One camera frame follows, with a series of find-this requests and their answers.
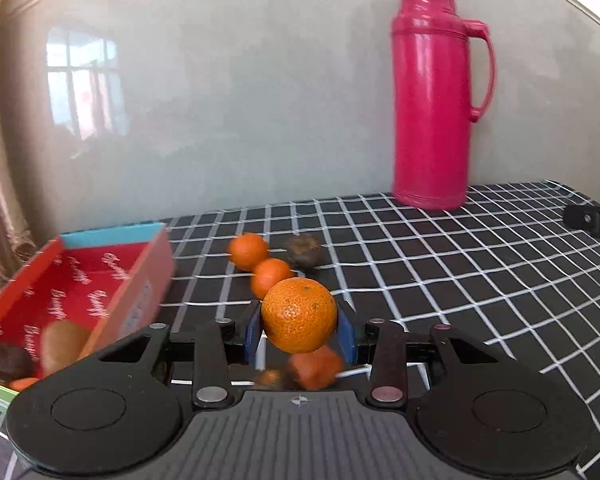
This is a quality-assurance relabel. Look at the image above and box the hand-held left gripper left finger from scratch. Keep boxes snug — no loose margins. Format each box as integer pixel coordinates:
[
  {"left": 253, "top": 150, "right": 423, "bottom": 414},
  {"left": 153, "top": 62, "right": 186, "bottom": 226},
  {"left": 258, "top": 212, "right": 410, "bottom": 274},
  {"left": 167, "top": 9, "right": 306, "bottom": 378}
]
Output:
[{"left": 99, "top": 302, "right": 262, "bottom": 408}]

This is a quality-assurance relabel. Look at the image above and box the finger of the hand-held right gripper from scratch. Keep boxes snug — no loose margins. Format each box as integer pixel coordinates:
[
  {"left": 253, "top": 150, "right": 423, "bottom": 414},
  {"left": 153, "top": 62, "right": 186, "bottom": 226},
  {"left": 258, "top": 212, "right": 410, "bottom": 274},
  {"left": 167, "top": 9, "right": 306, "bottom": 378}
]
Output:
[{"left": 562, "top": 205, "right": 600, "bottom": 233}]

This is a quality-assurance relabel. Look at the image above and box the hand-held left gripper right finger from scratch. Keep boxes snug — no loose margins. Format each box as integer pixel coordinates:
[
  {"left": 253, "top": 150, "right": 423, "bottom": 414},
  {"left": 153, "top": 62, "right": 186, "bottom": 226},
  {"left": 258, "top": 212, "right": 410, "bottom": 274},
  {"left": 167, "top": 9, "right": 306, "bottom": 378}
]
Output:
[{"left": 337, "top": 307, "right": 501, "bottom": 407}]

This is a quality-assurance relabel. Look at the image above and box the brownish vegetable chunk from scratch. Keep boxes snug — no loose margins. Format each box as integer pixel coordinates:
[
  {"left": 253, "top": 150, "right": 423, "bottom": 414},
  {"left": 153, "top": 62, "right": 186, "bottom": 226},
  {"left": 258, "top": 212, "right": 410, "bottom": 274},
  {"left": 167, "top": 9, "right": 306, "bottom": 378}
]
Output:
[{"left": 255, "top": 367, "right": 288, "bottom": 390}]

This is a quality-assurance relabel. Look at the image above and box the large tangerine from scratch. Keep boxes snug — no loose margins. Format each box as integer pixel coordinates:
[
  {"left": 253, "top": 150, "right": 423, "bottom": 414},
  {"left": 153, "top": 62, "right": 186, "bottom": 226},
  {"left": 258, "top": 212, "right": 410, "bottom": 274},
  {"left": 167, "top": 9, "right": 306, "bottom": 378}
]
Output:
[{"left": 261, "top": 277, "right": 339, "bottom": 354}]

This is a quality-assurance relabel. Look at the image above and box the small tangerine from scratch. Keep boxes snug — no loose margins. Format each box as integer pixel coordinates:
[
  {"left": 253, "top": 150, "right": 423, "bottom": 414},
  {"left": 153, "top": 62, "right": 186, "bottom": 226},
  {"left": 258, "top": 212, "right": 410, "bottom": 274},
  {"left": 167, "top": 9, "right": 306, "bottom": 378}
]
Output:
[
  {"left": 228, "top": 232, "right": 270, "bottom": 271},
  {"left": 250, "top": 258, "right": 293, "bottom": 300}
]

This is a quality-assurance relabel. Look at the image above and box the dark brown wrinkled fruit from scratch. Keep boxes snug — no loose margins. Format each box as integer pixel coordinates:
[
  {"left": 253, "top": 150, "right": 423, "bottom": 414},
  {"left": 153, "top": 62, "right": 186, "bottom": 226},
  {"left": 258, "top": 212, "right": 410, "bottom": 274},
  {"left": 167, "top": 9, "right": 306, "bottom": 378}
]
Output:
[
  {"left": 284, "top": 234, "right": 324, "bottom": 271},
  {"left": 0, "top": 342, "right": 37, "bottom": 386}
]

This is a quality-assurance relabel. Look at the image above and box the red cardboard box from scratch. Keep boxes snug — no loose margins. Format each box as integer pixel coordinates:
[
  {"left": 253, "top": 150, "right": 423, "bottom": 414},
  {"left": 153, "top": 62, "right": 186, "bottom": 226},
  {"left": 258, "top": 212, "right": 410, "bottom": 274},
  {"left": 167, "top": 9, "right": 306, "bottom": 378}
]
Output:
[{"left": 0, "top": 222, "right": 177, "bottom": 411}]

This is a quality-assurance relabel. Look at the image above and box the brown kiwi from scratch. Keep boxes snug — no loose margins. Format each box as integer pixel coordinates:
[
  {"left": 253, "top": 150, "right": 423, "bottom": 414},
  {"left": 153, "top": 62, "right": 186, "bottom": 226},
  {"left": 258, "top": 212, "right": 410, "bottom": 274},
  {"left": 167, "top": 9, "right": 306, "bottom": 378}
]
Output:
[{"left": 41, "top": 320, "right": 93, "bottom": 376}]

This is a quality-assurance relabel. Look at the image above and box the black checked tablecloth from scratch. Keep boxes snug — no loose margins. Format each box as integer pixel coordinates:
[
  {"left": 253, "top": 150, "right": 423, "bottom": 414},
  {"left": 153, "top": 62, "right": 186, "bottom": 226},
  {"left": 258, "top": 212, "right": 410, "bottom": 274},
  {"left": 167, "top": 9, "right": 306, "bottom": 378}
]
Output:
[{"left": 0, "top": 180, "right": 600, "bottom": 480}]

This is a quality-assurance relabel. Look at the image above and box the red thermos jug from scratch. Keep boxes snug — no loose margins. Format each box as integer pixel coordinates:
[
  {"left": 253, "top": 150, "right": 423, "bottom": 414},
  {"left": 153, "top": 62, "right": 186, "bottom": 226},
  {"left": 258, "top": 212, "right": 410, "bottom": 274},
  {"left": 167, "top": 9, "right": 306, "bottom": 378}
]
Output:
[{"left": 387, "top": 0, "right": 496, "bottom": 211}]

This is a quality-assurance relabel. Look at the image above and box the beige curtain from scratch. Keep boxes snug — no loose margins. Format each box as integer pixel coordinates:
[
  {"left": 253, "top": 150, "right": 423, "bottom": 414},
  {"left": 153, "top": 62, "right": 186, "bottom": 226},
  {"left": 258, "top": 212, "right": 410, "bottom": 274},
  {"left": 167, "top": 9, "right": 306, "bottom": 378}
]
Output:
[{"left": 0, "top": 0, "right": 36, "bottom": 306}]

